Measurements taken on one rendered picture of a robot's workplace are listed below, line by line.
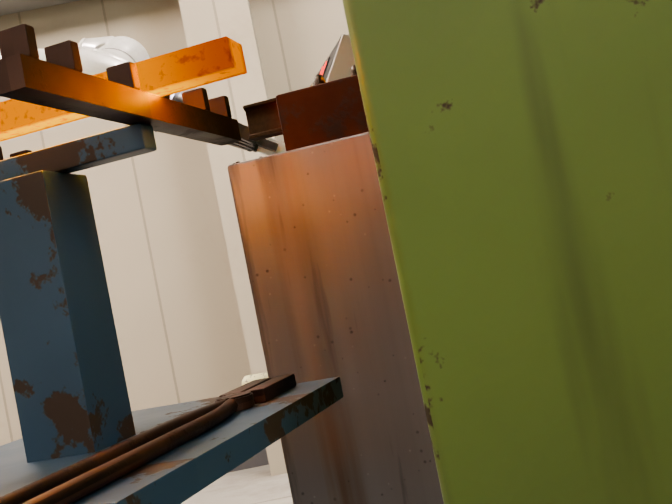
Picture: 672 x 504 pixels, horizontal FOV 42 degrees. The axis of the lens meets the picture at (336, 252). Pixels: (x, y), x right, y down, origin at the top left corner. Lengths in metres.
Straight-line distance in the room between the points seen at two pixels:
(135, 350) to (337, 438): 3.40
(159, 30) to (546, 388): 3.93
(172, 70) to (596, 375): 0.36
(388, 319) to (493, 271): 0.30
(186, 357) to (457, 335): 3.67
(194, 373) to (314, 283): 3.36
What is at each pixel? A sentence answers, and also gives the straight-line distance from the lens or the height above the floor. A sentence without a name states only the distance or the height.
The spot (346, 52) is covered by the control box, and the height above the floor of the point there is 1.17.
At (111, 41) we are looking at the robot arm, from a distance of 1.73.
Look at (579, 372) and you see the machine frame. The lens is 0.62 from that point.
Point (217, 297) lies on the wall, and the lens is 4.22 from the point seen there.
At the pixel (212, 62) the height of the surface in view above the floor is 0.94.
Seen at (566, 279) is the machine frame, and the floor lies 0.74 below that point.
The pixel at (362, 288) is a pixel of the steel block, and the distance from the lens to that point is 0.90.
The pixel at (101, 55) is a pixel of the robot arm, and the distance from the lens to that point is 1.60.
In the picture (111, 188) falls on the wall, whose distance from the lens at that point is 4.33.
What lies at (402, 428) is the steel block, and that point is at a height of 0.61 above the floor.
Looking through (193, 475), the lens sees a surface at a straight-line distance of 0.55.
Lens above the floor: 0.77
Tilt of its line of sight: 2 degrees up
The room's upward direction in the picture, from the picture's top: 11 degrees counter-clockwise
